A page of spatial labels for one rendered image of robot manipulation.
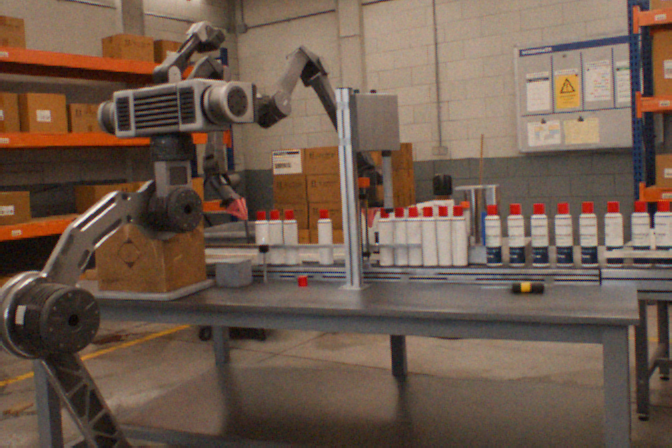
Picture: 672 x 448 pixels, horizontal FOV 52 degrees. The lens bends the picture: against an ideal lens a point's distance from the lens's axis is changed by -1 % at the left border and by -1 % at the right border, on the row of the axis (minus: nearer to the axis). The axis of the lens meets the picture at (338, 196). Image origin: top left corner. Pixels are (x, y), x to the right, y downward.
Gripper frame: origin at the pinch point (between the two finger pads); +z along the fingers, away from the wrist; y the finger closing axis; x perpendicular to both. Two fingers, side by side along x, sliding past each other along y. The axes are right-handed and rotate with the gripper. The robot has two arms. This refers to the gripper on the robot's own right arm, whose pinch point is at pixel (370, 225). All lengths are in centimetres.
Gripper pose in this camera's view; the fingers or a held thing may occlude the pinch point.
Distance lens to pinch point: 251.5
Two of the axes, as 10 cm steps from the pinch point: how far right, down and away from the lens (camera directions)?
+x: -3.9, 0.7, -9.2
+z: 0.4, 10.0, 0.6
